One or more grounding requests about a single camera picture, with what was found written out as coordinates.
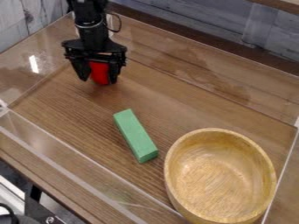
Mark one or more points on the red plush strawberry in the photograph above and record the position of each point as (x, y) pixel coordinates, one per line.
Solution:
(99, 72)

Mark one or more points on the wooden bowl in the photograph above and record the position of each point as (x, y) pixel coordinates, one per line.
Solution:
(219, 177)

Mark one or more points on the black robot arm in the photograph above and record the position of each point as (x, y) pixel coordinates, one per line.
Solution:
(91, 11)

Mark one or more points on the black table leg bracket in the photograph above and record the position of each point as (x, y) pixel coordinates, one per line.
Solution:
(35, 210)

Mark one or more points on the clear acrylic tray walls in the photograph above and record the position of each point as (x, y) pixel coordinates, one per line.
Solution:
(182, 86)

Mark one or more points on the green foam block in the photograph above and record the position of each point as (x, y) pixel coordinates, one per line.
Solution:
(138, 139)

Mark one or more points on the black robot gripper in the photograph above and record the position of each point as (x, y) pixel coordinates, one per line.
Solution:
(95, 46)

